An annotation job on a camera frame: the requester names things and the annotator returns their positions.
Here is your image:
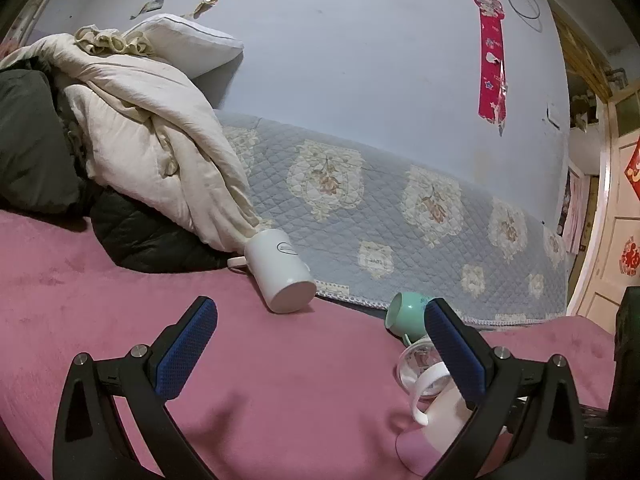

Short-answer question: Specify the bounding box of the red round paper cutting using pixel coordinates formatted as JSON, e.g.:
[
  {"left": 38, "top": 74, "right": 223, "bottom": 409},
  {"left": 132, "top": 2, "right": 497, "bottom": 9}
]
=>
[{"left": 619, "top": 242, "right": 640, "bottom": 276}]

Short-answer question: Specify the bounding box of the cream wooden door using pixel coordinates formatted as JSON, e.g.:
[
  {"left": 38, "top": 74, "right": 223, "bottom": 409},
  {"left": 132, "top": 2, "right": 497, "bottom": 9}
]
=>
[{"left": 567, "top": 95, "right": 640, "bottom": 336}]

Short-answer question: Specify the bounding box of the hanging wall calendar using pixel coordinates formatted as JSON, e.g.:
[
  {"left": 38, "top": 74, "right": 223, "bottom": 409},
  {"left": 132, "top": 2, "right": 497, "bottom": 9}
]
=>
[{"left": 560, "top": 167, "right": 582, "bottom": 253}]

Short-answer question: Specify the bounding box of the dark green cloth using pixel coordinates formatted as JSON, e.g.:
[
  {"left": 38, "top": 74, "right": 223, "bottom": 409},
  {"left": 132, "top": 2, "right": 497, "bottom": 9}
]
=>
[{"left": 0, "top": 57, "right": 96, "bottom": 218}]

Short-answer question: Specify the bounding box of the white mug with oval print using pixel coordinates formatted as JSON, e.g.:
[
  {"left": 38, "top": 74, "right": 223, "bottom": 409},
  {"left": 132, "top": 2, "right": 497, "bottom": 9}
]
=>
[{"left": 227, "top": 229, "right": 318, "bottom": 314}]

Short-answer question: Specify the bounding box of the red paper door decoration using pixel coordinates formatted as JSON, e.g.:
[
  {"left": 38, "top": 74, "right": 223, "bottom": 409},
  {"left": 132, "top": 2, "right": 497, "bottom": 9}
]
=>
[{"left": 625, "top": 137, "right": 640, "bottom": 183}]

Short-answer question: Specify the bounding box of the blue quilted floral bed cover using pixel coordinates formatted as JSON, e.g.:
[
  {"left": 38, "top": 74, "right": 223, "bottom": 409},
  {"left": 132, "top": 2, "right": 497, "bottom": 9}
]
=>
[{"left": 212, "top": 109, "right": 571, "bottom": 328}]

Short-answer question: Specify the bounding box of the white pillow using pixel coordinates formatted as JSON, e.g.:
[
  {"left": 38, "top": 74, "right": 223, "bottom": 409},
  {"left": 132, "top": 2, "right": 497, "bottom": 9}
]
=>
[{"left": 122, "top": 13, "right": 245, "bottom": 81}]

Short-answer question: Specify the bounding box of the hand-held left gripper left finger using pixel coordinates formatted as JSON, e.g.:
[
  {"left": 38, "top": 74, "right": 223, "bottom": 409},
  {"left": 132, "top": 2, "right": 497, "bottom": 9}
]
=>
[{"left": 52, "top": 296, "right": 219, "bottom": 480}]

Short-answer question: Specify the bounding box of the white cup with pink rim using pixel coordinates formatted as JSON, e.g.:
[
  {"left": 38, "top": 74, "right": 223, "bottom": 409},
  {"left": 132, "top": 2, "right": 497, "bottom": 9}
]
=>
[{"left": 395, "top": 362, "right": 516, "bottom": 477}]

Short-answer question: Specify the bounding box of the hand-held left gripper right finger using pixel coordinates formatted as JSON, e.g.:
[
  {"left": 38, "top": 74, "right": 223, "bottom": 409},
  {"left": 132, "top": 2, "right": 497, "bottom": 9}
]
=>
[{"left": 423, "top": 298, "right": 588, "bottom": 480}]

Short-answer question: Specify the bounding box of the pink plush blanket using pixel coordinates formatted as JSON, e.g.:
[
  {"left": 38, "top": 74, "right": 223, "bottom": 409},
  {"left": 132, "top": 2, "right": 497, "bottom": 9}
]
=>
[{"left": 0, "top": 207, "right": 618, "bottom": 480}]

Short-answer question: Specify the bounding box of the cream quilt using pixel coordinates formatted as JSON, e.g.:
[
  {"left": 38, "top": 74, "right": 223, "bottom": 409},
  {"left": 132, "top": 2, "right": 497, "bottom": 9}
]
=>
[{"left": 0, "top": 25, "right": 261, "bottom": 253}]

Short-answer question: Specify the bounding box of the mint green cup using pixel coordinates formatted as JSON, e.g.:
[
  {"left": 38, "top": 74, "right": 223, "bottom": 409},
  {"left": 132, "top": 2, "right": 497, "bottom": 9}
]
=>
[{"left": 385, "top": 291, "right": 436, "bottom": 347}]

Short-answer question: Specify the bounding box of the clear glass cup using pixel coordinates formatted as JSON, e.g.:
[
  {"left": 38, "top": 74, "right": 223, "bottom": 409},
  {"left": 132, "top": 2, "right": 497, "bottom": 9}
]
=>
[{"left": 396, "top": 338, "right": 453, "bottom": 401}]

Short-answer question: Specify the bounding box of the black padded jacket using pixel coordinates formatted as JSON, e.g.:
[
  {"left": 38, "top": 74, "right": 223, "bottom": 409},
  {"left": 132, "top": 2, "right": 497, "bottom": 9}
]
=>
[{"left": 90, "top": 187, "right": 246, "bottom": 275}]

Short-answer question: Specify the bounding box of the red wall banner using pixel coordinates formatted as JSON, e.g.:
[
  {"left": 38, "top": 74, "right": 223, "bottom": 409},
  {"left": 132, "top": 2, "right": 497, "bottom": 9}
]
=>
[{"left": 472, "top": 0, "right": 508, "bottom": 137}]

